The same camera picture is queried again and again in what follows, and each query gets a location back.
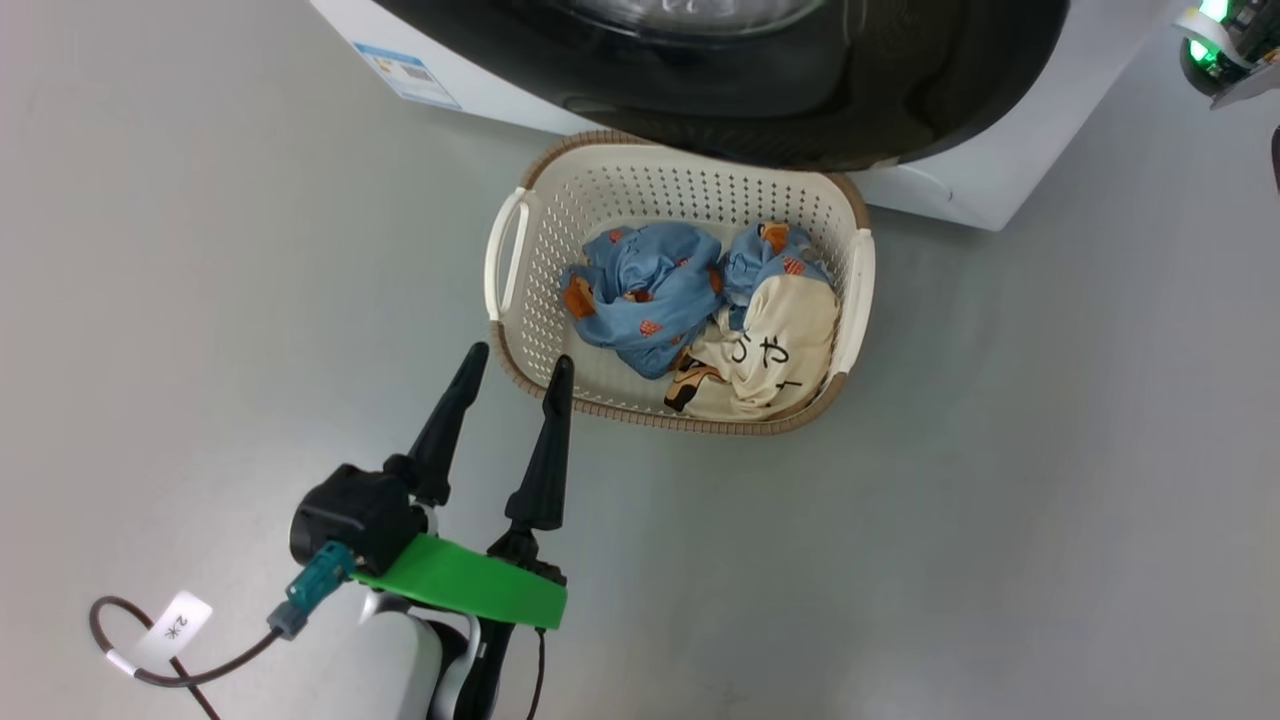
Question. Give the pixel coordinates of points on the cream perforated laundry basket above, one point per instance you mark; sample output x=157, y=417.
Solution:
x=620, y=190

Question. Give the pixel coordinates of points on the blue white energy label sticker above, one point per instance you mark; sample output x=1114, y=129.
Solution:
x=405, y=75

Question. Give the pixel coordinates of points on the blue patterned garment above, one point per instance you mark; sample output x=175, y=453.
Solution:
x=650, y=290

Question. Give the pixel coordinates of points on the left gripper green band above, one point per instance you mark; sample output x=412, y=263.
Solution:
x=470, y=585

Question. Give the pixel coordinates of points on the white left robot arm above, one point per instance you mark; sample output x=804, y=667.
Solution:
x=405, y=660

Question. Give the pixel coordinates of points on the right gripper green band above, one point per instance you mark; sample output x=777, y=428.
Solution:
x=1235, y=45

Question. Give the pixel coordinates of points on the black round glass washer door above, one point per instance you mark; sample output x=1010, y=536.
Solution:
x=800, y=90

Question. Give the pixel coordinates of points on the cream garment with black print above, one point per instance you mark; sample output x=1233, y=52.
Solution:
x=790, y=340

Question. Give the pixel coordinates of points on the white front-load washing machine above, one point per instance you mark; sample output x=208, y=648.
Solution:
x=1000, y=160

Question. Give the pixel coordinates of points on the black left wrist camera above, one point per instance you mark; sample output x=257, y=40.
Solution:
x=355, y=515

